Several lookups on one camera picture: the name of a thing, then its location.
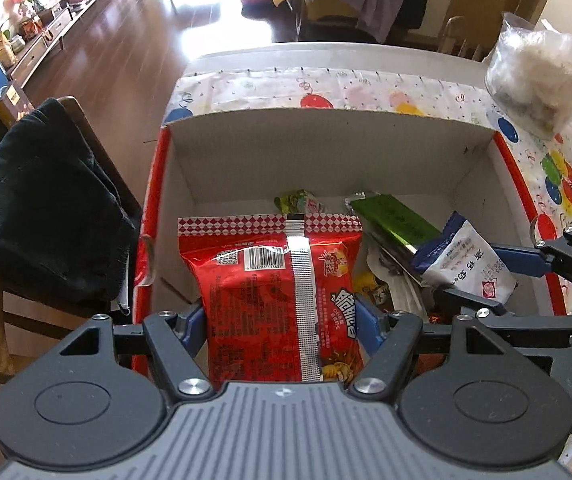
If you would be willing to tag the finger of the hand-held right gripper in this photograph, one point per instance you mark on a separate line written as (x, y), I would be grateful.
(516, 260)
(466, 302)

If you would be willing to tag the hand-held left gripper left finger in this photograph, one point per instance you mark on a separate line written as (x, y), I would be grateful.
(193, 325)

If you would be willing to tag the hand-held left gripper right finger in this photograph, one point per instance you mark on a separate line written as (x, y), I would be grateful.
(366, 320)

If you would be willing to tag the yellow snack packet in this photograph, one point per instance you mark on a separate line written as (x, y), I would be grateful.
(368, 285)

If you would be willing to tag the blue white snack packet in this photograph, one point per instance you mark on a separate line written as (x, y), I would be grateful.
(466, 255)

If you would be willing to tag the red snack packet checked edge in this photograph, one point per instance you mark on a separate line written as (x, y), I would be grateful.
(266, 300)

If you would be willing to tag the green snack packet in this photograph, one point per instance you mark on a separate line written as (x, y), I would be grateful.
(391, 215)

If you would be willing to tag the small green white candy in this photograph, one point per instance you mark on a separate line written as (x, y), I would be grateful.
(296, 202)

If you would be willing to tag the red cardboard box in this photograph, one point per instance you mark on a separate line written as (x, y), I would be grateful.
(316, 150)

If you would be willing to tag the clear bag of food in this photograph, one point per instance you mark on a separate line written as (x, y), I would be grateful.
(496, 85)

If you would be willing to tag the white plastic bag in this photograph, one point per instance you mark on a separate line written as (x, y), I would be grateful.
(541, 70)

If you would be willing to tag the dark cloth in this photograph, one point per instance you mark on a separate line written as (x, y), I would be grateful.
(45, 200)

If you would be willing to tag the brown cardboard box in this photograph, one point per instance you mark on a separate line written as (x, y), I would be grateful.
(13, 102)

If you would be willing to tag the sofa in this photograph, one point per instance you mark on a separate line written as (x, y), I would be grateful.
(316, 10)

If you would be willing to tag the dark pet bed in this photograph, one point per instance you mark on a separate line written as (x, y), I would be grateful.
(256, 0)

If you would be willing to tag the wooden tv cabinet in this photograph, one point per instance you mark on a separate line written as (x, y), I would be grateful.
(60, 20)

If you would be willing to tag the red flowers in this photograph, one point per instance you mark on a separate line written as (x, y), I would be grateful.
(23, 2)

